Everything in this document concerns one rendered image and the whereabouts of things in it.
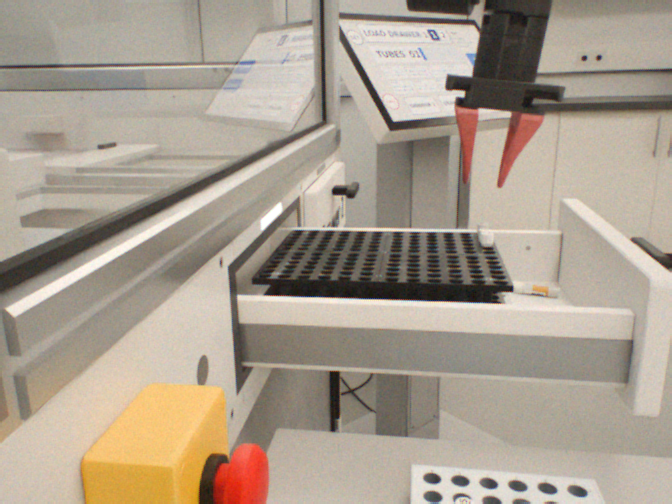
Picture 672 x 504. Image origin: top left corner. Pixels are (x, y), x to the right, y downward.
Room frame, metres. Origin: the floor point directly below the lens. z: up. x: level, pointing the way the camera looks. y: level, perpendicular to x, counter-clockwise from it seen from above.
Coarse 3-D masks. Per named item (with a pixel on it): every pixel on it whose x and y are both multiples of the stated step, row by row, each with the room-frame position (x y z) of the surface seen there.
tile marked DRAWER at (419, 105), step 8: (416, 96) 1.36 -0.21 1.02; (424, 96) 1.37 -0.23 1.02; (432, 96) 1.39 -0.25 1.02; (408, 104) 1.32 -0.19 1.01; (416, 104) 1.34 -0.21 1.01; (424, 104) 1.35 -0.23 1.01; (432, 104) 1.37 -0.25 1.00; (416, 112) 1.32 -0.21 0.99; (424, 112) 1.33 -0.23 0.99; (432, 112) 1.35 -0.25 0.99; (440, 112) 1.36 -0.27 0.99
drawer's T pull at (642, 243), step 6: (630, 240) 0.56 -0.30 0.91; (636, 240) 0.55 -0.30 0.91; (642, 240) 0.55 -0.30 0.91; (642, 246) 0.53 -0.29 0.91; (648, 246) 0.53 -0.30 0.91; (654, 246) 0.53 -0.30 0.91; (648, 252) 0.52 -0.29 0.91; (654, 252) 0.51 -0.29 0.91; (660, 252) 0.51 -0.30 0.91; (654, 258) 0.50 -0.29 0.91; (660, 258) 0.50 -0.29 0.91; (666, 258) 0.50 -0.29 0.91; (660, 264) 0.50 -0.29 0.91; (666, 264) 0.49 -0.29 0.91
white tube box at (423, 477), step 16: (416, 480) 0.36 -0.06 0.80; (432, 480) 0.37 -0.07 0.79; (448, 480) 0.36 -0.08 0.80; (464, 480) 0.36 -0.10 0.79; (480, 480) 0.36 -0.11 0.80; (496, 480) 0.36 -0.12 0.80; (512, 480) 0.36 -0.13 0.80; (528, 480) 0.36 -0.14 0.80; (544, 480) 0.35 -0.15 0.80; (560, 480) 0.35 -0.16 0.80; (576, 480) 0.35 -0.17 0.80; (592, 480) 0.35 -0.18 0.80; (416, 496) 0.34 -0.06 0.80; (432, 496) 0.35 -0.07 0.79; (448, 496) 0.34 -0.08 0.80; (464, 496) 0.34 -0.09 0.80; (480, 496) 0.34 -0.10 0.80; (496, 496) 0.34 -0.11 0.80; (512, 496) 0.34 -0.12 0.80; (528, 496) 0.34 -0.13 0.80; (544, 496) 0.34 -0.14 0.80; (560, 496) 0.34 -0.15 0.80; (576, 496) 0.35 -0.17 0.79; (592, 496) 0.34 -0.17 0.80
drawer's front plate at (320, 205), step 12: (336, 168) 0.96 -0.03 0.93; (324, 180) 0.85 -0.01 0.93; (336, 180) 0.93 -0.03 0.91; (312, 192) 0.76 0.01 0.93; (324, 192) 0.81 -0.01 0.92; (312, 204) 0.75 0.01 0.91; (324, 204) 0.81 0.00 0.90; (336, 204) 0.93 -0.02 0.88; (312, 216) 0.75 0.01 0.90; (324, 216) 0.81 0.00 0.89
